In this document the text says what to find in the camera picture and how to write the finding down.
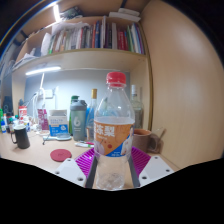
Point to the black mug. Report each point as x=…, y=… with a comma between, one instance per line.
x=22, y=137

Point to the yellow-capped glass bottle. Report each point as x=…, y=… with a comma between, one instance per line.
x=91, y=113

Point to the flat round red coaster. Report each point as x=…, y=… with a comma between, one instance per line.
x=60, y=155

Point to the white wall socket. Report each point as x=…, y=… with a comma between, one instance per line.
x=47, y=93

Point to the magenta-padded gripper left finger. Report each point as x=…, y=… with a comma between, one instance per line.
x=68, y=170

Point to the red and white canister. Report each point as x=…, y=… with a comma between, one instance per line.
x=22, y=112

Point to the clear glass bottle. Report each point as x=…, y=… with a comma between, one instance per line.
x=137, y=108

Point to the blue and white carton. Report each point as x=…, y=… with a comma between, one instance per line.
x=58, y=122

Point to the white LED light bar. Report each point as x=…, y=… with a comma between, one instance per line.
x=43, y=70

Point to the green bottle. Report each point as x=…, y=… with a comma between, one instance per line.
x=72, y=103

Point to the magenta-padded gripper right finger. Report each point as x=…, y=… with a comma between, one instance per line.
x=155, y=168

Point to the clear red-capped drink bottle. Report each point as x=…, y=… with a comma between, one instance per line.
x=113, y=133

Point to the wooden shelf unit with books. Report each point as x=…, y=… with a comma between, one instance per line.
x=100, y=59

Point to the brown mug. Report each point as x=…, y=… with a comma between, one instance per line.
x=142, y=140

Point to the magenta carton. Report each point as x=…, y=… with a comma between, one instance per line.
x=43, y=119

